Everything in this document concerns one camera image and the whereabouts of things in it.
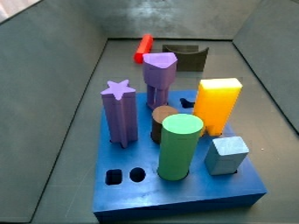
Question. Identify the red hexagon prism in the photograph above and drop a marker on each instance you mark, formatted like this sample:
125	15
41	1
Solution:
143	48

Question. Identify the brown cylinder peg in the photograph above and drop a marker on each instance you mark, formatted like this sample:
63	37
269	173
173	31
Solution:
159	114

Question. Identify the purple star peg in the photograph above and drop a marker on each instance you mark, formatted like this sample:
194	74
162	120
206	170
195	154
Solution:
119	102

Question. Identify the green cylinder peg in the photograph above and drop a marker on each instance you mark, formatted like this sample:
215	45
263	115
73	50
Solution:
181	135

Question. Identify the purple pentagon peg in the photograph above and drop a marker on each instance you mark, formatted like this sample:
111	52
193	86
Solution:
159	70

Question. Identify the yellow rectangular block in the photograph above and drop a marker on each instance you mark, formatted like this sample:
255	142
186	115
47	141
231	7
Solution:
215	100

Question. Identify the black curved cradle stand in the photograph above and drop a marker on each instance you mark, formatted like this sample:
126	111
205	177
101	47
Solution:
191	57

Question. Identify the light blue square block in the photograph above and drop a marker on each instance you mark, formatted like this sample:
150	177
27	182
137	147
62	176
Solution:
226	154

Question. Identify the blue shape sorter base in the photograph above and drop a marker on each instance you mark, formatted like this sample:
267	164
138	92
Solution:
130	192

